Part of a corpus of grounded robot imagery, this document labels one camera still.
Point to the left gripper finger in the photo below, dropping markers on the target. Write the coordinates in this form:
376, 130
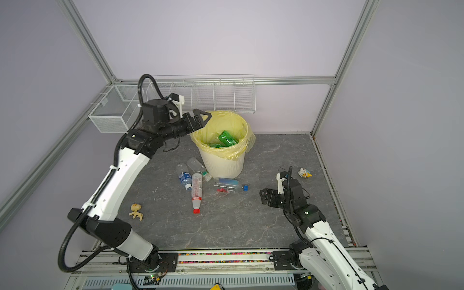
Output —
202, 120
198, 112

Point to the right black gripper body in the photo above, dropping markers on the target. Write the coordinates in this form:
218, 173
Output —
278, 200

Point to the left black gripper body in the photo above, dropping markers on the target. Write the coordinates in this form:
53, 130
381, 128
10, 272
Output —
181, 127

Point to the green soda bottle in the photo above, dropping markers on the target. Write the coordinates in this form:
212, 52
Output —
227, 139
217, 145

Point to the clear bottle blue tint red cap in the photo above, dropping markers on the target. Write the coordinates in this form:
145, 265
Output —
230, 185

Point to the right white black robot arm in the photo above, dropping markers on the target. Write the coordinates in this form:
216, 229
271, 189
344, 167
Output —
317, 251

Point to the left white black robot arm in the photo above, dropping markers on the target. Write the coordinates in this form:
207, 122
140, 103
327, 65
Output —
159, 120

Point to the yellow plastic bin liner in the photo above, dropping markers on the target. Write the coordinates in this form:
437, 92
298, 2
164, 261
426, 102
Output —
225, 121

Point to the cream plastic waste bin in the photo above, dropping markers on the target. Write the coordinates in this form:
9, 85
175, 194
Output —
219, 167

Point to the small yellow white toy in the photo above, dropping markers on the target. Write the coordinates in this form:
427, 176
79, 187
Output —
304, 173

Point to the clear bottle green collar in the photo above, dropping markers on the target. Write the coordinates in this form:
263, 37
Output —
198, 167

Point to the white bottle red cap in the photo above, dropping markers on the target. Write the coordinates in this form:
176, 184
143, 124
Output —
197, 192

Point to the clear bottle blue label white cap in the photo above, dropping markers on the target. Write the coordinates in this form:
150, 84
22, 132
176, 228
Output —
184, 176

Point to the white mesh box basket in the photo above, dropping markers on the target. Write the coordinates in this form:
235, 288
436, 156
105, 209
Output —
117, 109

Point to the beige toy figure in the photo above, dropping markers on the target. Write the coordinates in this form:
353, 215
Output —
135, 212

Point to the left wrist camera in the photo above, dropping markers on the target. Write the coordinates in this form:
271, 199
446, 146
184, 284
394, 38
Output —
178, 101

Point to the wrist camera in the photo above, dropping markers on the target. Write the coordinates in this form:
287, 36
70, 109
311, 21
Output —
281, 178
178, 101

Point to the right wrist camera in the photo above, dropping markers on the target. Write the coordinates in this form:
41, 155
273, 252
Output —
281, 178

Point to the long white wire basket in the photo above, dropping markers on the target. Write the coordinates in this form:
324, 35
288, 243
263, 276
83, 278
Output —
214, 93

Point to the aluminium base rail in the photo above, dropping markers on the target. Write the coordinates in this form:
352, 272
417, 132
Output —
208, 261

